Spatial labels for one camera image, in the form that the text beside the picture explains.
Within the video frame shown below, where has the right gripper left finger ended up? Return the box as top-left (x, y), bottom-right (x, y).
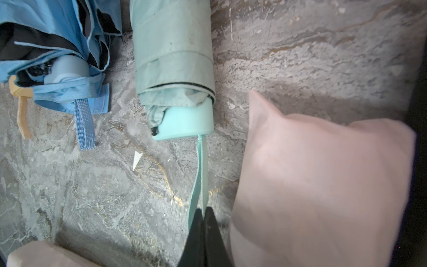
top-left (177, 209), bottom-right (205, 267)

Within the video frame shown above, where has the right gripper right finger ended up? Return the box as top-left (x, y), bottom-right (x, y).
top-left (203, 207), bottom-right (232, 267)

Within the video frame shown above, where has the small pink umbrella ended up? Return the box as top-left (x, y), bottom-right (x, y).
top-left (227, 91), bottom-right (416, 267)

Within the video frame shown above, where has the black umbrella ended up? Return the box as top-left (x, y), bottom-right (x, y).
top-left (389, 47), bottom-right (427, 267)

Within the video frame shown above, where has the mint green umbrella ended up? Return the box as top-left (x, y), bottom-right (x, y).
top-left (130, 1), bottom-right (216, 222)

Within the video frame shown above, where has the beige umbrella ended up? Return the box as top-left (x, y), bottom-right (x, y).
top-left (8, 75), bottom-right (33, 139)

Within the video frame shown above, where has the blue umbrella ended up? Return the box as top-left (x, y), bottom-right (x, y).
top-left (1, 1), bottom-right (122, 150)

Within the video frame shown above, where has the large pink umbrella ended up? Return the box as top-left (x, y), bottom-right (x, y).
top-left (6, 240), bottom-right (99, 267)

